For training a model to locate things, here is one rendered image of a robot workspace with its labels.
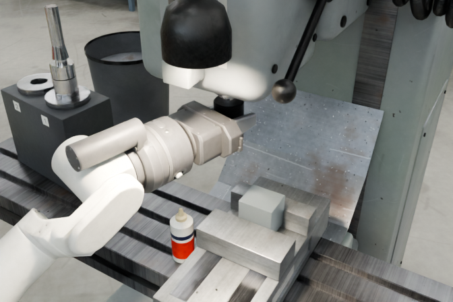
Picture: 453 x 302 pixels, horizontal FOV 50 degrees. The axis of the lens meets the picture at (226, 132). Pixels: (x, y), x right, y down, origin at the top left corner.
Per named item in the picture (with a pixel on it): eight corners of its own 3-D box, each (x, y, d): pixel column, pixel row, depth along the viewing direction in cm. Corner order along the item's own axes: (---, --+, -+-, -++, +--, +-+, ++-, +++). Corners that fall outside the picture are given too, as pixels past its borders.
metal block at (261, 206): (269, 241, 79) (272, 213, 76) (237, 228, 82) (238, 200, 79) (283, 222, 83) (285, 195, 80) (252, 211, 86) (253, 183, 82)
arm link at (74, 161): (170, 197, 67) (98, 237, 60) (125, 157, 72) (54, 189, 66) (172, 131, 60) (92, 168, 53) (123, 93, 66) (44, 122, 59)
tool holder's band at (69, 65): (71, 61, 99) (70, 56, 98) (77, 69, 95) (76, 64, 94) (47, 65, 97) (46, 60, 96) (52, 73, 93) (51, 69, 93)
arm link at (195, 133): (244, 113, 67) (177, 145, 60) (243, 170, 72) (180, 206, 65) (185, 85, 75) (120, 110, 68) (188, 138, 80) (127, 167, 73)
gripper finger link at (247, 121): (252, 126, 77) (224, 140, 73) (253, 108, 75) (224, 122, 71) (259, 130, 76) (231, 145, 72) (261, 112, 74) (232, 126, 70)
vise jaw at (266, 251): (278, 282, 73) (280, 263, 71) (195, 246, 80) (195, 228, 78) (294, 257, 78) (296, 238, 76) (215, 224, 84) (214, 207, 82)
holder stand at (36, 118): (77, 197, 102) (60, 114, 92) (17, 161, 113) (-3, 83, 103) (121, 171, 110) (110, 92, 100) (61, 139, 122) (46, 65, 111)
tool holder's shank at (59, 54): (67, 58, 97) (57, 2, 91) (71, 63, 95) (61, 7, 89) (51, 61, 96) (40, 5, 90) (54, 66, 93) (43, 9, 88)
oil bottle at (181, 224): (186, 267, 85) (183, 219, 80) (168, 258, 87) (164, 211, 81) (199, 253, 88) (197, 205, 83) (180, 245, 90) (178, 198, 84)
